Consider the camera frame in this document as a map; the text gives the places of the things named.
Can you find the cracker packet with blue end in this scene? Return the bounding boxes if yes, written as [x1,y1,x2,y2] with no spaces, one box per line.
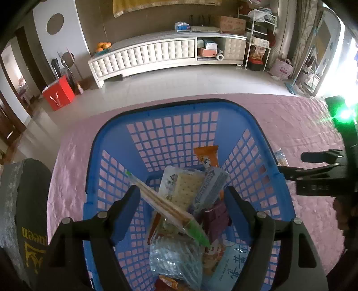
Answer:
[192,166,230,214]

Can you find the pink shopping bag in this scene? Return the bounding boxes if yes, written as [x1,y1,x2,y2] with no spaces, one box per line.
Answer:
[268,58,294,81]

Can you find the purple snack packet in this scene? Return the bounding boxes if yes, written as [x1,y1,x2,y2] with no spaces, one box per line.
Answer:
[199,200,232,244]

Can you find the tan snack packet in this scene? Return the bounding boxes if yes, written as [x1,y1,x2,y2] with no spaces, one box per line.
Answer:
[147,211,185,244]

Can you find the white cracker packet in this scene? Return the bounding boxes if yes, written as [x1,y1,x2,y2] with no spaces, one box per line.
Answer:
[158,166,208,211]

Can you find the long cracker packet green ends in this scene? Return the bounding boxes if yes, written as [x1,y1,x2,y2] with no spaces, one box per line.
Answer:
[125,170,212,248]

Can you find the orange snack bar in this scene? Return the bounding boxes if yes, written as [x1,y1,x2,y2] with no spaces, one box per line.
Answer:
[194,145,220,169]

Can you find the standing air conditioner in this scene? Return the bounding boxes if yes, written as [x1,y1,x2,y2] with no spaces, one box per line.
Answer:
[269,0,298,68]

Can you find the black cloth yellow print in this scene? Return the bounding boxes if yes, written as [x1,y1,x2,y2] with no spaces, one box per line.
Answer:
[15,158,55,291]

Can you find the orange box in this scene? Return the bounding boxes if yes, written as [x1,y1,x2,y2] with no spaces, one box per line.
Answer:
[198,47,218,58]

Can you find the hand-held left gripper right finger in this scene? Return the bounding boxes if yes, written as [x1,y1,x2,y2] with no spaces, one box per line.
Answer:
[224,186,329,291]

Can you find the small clear cracker packet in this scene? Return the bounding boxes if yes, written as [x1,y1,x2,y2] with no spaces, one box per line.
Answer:
[273,150,289,169]

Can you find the grey patterned chair cover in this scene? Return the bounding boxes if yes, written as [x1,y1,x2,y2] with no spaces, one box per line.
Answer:
[0,159,27,276]

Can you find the red paper bag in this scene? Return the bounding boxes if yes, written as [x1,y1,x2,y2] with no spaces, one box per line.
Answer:
[42,76,76,111]

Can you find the brown wooden door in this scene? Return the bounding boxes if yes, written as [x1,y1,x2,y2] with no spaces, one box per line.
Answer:
[0,90,28,146]

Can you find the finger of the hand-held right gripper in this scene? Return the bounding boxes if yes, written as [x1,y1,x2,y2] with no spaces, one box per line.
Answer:
[277,165,347,184]
[301,150,347,165]

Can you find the white metal shelf rack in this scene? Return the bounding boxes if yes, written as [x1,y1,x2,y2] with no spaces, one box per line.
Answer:
[237,6,278,70]

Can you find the black router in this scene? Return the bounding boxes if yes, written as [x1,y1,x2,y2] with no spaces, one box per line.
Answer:
[190,15,213,26]

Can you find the white tufted cabinet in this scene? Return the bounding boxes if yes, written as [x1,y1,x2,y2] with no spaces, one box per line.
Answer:
[88,29,248,88]

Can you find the light blue snack packet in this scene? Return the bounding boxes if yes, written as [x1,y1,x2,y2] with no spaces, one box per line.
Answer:
[202,239,254,291]

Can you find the person's right hand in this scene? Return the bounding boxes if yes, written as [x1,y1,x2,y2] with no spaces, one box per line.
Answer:
[332,194,358,233]

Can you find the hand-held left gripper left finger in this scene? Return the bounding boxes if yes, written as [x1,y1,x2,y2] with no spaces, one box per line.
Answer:
[36,185,141,291]

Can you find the cardboard box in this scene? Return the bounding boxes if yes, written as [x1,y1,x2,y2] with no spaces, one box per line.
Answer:
[217,15,247,35]

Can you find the standing mirror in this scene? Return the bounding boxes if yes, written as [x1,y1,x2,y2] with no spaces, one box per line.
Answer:
[294,7,342,97]

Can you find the clear blue snack packet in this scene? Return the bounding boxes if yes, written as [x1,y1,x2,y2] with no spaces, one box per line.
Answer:
[149,236,204,291]

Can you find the round brown wall panel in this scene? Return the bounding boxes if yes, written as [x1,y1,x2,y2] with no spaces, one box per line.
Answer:
[46,13,65,35]

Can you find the blue plastic basket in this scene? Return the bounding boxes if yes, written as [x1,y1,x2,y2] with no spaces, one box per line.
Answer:
[85,98,297,291]

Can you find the patterned curtain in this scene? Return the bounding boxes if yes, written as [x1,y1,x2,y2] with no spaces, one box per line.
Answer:
[291,0,320,73]

